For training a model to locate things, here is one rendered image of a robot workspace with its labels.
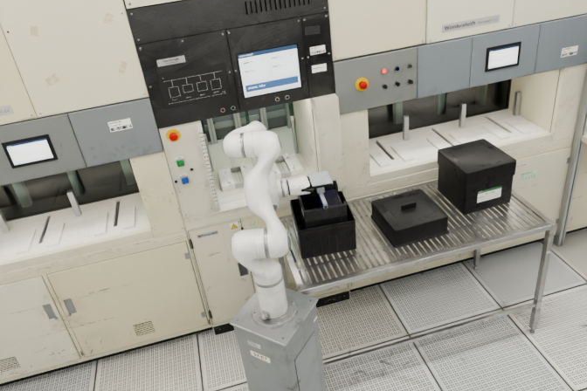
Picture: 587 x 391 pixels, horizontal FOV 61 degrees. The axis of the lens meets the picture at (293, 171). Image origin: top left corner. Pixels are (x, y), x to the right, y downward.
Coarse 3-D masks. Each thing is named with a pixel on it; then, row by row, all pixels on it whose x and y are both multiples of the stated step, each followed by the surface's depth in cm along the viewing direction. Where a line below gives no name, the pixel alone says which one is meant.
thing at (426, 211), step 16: (416, 192) 261; (384, 208) 252; (400, 208) 251; (416, 208) 249; (432, 208) 248; (384, 224) 247; (400, 224) 239; (416, 224) 238; (432, 224) 240; (400, 240) 239; (416, 240) 242
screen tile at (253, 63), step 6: (246, 60) 231; (252, 60) 231; (258, 60) 232; (246, 66) 232; (252, 66) 233; (258, 66) 233; (264, 66) 234; (252, 72) 234; (258, 72) 235; (264, 72) 236; (246, 78) 235; (252, 78) 235; (258, 78) 236; (264, 78) 237
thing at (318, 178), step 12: (312, 180) 235; (324, 180) 234; (312, 192) 251; (336, 192) 251; (300, 204) 241; (312, 204) 254; (324, 204) 230; (336, 204) 232; (300, 216) 253; (312, 216) 233; (324, 216) 234; (336, 216) 235
